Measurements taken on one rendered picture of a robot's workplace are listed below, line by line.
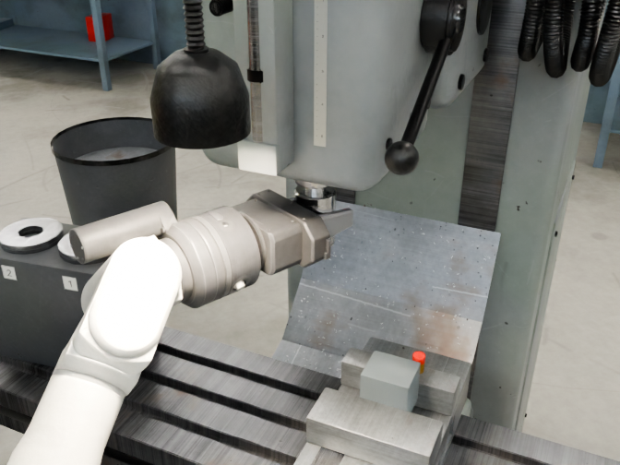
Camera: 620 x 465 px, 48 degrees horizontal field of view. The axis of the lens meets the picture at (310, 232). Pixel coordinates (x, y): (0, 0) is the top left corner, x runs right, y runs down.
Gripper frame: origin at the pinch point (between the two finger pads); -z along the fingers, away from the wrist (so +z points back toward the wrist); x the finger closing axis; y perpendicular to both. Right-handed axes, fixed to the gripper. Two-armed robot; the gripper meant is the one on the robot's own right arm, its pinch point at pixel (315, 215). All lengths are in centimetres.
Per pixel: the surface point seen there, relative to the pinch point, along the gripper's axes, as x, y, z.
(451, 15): -10.9, -23.0, -7.0
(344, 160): -10.1, -11.3, 5.4
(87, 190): 177, 73, -43
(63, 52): 482, 99, -161
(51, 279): 33.2, 16.5, 19.9
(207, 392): 16.2, 33.3, 6.3
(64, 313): 32.4, 22.1, 19.3
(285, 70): -6.4, -19.6, 9.3
